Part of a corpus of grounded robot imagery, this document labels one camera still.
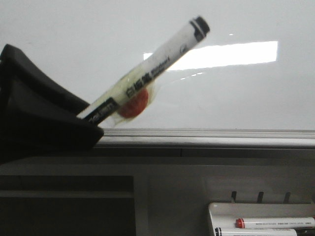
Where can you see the white black whiteboard marker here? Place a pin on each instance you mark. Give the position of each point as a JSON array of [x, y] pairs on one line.
[[142, 75]]

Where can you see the white whiteboard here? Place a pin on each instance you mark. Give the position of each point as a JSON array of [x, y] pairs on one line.
[[255, 69]]

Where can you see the grey aluminium whiteboard ledge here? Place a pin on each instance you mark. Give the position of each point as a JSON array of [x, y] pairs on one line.
[[207, 138]]

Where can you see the white marker tray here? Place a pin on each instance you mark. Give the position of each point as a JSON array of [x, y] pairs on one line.
[[225, 214]]

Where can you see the red capped white marker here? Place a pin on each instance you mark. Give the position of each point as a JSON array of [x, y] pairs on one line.
[[275, 222]]

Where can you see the black capped white marker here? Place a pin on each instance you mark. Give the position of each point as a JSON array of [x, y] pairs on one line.
[[254, 232]]

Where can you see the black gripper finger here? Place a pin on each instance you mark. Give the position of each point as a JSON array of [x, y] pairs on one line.
[[36, 114]]

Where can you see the red round magnet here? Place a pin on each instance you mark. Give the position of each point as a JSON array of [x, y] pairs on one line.
[[135, 106]]

